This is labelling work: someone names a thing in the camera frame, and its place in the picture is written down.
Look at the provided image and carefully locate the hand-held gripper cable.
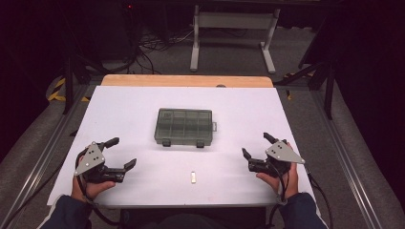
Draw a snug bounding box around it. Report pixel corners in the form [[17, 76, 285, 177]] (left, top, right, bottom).
[[266, 161, 290, 229], [75, 152, 123, 227]]

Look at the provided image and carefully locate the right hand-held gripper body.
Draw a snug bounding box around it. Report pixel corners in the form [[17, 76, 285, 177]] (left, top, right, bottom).
[[248, 138, 306, 178]]

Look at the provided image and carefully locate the wooden table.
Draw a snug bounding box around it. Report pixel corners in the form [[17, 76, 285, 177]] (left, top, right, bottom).
[[100, 73, 274, 89]]

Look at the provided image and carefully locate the left hand-held gripper cable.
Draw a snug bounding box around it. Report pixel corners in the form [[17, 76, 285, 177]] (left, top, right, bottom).
[[75, 152, 123, 227]]

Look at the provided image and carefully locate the bundle of floor cables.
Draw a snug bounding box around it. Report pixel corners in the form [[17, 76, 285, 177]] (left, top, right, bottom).
[[137, 27, 195, 74]]

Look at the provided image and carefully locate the person's left hand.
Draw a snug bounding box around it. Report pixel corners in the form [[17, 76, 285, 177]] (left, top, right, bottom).
[[71, 175, 117, 203]]

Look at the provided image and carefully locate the black stand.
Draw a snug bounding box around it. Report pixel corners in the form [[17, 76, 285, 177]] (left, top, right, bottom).
[[61, 53, 108, 115], [273, 58, 338, 120]]

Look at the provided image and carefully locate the white metal stand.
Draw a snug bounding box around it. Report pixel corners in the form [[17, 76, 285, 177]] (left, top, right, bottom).
[[189, 4, 281, 74]]

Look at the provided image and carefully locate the grey transparent compartment box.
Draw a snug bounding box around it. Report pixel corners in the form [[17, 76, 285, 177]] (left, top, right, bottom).
[[154, 108, 218, 149]]

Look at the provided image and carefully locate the yellow black floor tape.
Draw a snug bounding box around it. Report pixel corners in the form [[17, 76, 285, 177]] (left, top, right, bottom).
[[47, 77, 91, 103], [284, 72, 316, 101]]

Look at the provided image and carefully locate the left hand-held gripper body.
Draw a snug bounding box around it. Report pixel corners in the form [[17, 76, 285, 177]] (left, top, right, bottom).
[[74, 141, 127, 184]]

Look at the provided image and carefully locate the black floor cable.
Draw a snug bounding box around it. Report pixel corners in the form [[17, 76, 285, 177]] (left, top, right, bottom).
[[305, 170, 334, 229]]

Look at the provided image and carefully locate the aluminium rail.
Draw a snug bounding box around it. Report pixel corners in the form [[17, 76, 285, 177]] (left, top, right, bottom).
[[0, 85, 96, 229], [311, 91, 383, 229]]

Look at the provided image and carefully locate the person's right hand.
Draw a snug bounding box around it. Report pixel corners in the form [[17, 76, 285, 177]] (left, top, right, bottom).
[[255, 142, 300, 200]]

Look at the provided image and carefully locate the right hand-held gripper cable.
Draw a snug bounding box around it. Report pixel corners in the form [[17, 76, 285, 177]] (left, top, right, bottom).
[[266, 161, 290, 229]]

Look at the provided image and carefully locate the white table board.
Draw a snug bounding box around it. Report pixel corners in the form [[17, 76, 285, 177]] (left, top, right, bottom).
[[47, 85, 317, 208]]

